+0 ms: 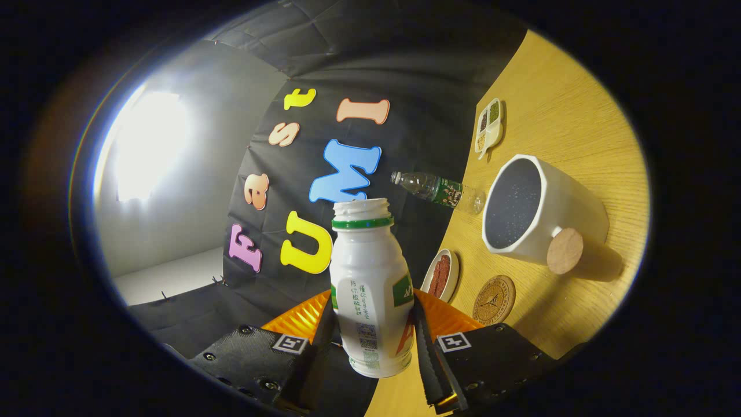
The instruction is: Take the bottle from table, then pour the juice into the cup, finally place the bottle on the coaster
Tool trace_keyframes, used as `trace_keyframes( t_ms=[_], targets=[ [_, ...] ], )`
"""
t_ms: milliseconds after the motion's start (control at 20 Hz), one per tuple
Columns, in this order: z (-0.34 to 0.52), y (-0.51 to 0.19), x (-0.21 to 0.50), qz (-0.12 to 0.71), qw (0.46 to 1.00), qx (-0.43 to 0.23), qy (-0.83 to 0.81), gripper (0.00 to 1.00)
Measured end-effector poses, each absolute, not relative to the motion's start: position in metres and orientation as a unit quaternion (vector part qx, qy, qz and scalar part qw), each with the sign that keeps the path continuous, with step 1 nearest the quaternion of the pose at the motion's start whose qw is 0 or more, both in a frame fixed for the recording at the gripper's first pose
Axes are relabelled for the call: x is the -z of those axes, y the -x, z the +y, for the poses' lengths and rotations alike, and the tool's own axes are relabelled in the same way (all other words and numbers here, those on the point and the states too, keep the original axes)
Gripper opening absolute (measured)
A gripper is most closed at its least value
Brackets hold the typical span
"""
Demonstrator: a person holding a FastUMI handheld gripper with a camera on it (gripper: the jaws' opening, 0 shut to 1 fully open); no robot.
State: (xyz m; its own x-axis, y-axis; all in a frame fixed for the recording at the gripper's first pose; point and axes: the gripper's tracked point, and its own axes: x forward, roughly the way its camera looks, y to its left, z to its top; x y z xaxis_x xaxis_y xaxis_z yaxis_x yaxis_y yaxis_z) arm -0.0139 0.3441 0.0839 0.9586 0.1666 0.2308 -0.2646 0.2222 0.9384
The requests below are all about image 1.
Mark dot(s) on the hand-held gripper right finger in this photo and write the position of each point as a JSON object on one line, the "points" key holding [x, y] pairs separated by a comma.
{"points": [[431, 370]]}

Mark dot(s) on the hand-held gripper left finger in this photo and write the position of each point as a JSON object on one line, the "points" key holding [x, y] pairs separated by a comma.
{"points": [[249, 359]]}

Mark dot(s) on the round cork coaster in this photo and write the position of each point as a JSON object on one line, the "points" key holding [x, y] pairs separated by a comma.
{"points": [[494, 299]]}

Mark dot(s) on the white juice bottle green collar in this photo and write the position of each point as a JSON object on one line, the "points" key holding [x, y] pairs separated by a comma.
{"points": [[370, 278]]}

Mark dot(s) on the clear plastic water bottle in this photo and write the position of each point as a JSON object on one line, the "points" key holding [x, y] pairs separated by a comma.
{"points": [[440, 190]]}

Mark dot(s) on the red sausage slices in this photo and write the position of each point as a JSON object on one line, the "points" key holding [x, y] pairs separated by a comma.
{"points": [[440, 277]]}

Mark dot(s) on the white round plate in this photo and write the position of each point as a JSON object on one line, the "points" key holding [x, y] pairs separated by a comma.
{"points": [[452, 272]]}

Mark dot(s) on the ceiling light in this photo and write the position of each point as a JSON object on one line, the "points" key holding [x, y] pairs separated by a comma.
{"points": [[150, 145]]}

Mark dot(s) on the white divided dish with beans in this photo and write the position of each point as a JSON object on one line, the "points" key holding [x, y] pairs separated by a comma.
{"points": [[492, 136]]}

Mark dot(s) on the wooden table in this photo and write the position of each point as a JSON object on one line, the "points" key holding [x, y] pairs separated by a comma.
{"points": [[579, 116]]}

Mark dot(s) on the black backdrop cloth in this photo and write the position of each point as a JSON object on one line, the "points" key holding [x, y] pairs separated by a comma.
{"points": [[405, 69]]}

